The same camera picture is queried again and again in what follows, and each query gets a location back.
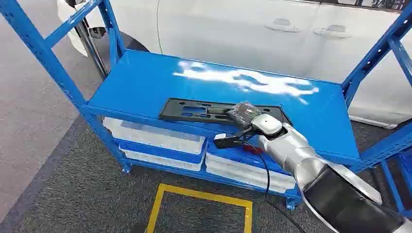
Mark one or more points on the black plastic trim panel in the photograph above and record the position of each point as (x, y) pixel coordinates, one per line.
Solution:
(196, 112)

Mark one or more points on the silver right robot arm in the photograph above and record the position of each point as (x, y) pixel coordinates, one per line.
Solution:
(309, 167)

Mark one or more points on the small red tag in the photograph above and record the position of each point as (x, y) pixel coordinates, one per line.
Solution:
(249, 150)

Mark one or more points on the blue metal shelf rack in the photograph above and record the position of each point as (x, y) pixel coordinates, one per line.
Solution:
(151, 80)
(389, 148)

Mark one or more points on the yellow floor tape square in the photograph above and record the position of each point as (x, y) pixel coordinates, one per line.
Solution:
(199, 195)

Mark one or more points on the white car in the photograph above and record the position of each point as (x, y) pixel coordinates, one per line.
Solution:
(231, 32)

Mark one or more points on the dark metal pole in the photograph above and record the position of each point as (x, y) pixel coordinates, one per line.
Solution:
(93, 51)

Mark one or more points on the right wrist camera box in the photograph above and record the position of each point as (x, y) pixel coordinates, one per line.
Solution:
(227, 141)

